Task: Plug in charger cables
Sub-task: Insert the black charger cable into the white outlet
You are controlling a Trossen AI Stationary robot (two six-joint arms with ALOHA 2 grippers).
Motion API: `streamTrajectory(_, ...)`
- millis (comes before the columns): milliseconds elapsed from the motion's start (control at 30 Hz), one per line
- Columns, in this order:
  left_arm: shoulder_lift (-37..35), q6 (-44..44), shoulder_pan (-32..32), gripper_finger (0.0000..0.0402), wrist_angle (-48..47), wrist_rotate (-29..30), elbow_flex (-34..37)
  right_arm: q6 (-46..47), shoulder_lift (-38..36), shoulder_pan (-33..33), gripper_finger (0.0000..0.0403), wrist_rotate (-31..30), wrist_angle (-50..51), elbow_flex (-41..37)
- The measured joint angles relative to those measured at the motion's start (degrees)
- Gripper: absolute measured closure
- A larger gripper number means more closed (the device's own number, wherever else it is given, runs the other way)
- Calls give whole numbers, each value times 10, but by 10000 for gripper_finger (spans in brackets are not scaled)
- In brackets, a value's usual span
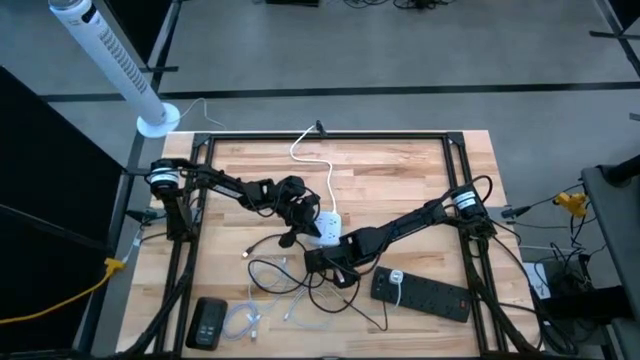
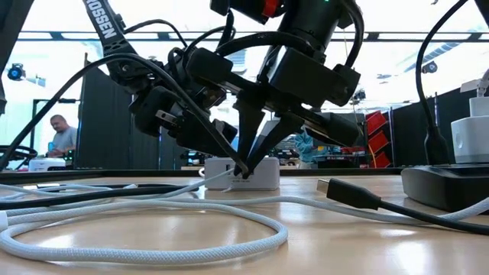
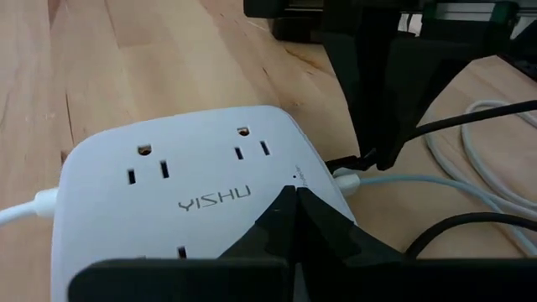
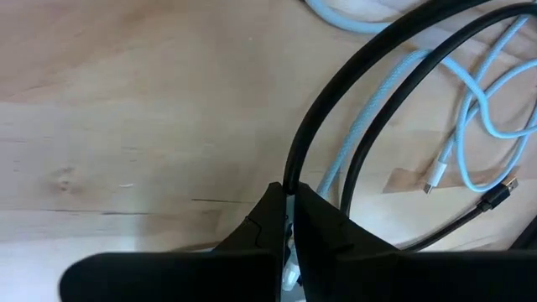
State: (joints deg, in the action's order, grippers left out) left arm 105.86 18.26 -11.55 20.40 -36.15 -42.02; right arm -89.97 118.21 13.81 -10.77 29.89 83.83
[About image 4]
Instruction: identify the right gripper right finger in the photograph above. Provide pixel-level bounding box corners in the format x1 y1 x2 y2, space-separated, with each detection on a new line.
292 182 537 302

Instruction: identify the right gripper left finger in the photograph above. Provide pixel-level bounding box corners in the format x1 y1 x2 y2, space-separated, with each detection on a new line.
60 181 289 302

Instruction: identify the pale braided charger cable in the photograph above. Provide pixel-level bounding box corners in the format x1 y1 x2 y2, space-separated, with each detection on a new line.
304 0 537 200

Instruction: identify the black USB cable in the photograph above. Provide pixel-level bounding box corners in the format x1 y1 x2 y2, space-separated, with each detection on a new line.
283 0 537 253

